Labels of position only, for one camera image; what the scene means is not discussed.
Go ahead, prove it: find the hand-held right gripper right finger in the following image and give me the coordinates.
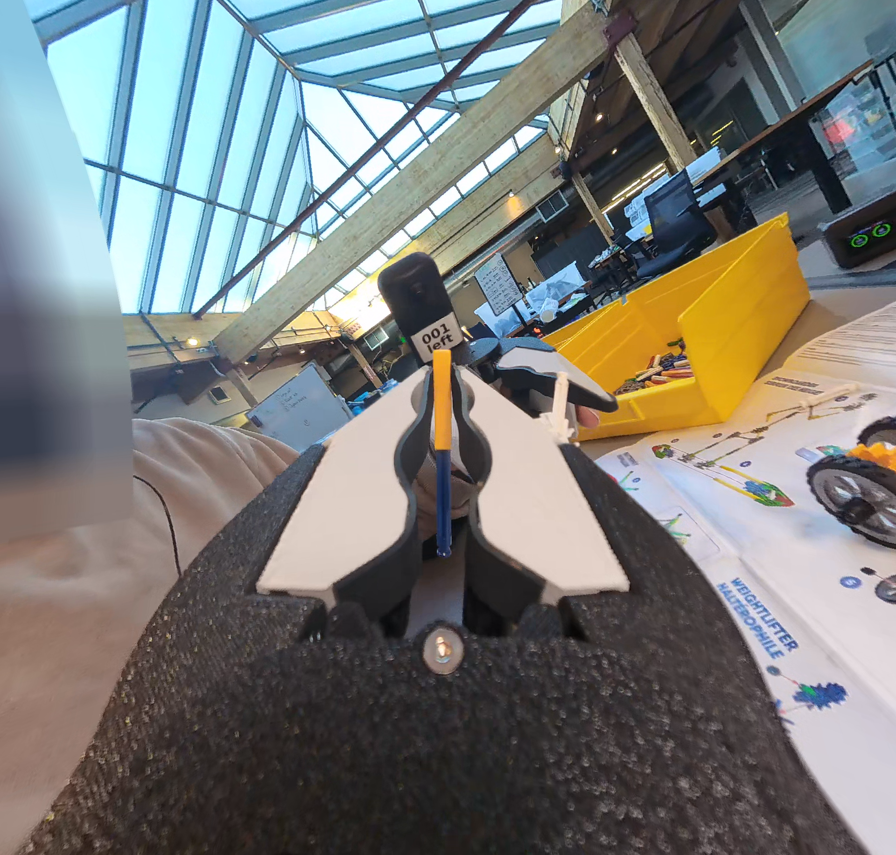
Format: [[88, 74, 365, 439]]
[[450, 365, 631, 605]]

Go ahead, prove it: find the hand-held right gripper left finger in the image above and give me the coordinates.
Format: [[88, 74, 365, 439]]
[[256, 367, 435, 600]]

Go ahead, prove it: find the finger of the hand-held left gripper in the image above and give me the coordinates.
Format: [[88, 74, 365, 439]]
[[489, 345, 620, 415]]

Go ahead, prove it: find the yellow plastic parts bin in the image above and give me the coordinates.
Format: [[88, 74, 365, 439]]
[[574, 212, 812, 443], [542, 287, 687, 362]]

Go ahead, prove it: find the small whiteboard sign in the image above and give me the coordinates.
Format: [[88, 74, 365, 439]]
[[474, 253, 526, 318]]

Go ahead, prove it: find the whiteboard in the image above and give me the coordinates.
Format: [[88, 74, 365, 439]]
[[245, 363, 353, 452]]

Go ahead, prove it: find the pile of toy pieces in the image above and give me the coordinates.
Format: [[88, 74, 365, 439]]
[[615, 338, 696, 401]]

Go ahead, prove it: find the black office chair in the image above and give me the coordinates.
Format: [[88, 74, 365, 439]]
[[633, 169, 721, 280]]

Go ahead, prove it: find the white printed instruction sheet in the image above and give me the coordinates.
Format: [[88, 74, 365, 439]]
[[595, 302, 896, 855]]

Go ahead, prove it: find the person's beige hoodie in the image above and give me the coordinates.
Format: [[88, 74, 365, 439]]
[[0, 417, 303, 855]]

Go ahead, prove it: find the toy wheel pair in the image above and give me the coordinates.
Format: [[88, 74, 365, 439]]
[[805, 415, 896, 549]]

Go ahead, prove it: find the black device with green lights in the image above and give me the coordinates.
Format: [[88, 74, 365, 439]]
[[818, 192, 896, 269]]

